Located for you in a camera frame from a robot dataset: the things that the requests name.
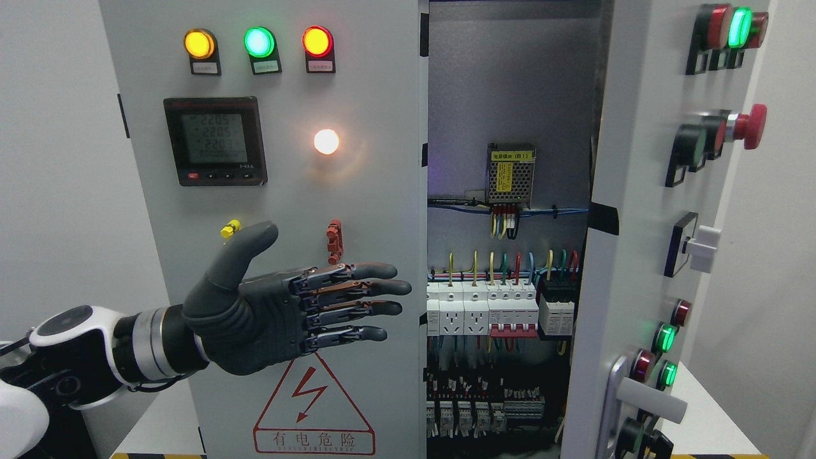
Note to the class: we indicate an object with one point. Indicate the red emergency stop button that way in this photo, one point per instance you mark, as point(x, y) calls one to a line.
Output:
point(746, 127)

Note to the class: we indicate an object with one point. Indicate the black white surge protector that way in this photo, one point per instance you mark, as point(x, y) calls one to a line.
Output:
point(556, 301)

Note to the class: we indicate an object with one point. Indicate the metal mesh power supply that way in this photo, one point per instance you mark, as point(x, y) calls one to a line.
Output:
point(510, 173)

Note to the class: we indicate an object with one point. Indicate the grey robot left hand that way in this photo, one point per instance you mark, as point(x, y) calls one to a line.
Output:
point(246, 325)

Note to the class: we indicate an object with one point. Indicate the red electric hazard warning sticker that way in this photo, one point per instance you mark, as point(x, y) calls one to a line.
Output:
point(310, 413)

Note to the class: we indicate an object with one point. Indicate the white rotary knob right door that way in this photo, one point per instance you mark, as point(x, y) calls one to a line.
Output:
point(691, 243)

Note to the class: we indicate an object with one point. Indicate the white socket module row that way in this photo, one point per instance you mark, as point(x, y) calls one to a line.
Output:
point(457, 309)

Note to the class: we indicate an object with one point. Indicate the grey cabinet door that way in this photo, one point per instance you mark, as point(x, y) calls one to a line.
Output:
point(671, 67)
point(374, 184)

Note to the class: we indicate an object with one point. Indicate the black digital power meter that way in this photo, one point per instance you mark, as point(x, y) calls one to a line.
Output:
point(216, 141)

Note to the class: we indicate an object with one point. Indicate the yellow indicator light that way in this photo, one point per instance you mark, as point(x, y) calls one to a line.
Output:
point(203, 51)

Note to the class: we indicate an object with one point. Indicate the red indicator light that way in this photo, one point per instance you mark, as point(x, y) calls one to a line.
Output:
point(318, 44)

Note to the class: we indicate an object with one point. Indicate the silver door handle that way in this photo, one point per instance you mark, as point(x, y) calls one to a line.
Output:
point(621, 389)

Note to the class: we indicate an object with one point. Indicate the white glowing indicator light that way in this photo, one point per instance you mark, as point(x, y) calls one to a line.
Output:
point(326, 141)

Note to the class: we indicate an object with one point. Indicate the red handle circuit breaker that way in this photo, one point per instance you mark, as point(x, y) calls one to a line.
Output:
point(513, 311)

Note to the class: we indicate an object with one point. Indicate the green indicator light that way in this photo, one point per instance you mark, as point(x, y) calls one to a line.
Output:
point(262, 49)

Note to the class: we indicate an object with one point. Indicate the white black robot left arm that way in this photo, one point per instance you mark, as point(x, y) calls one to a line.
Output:
point(85, 357)

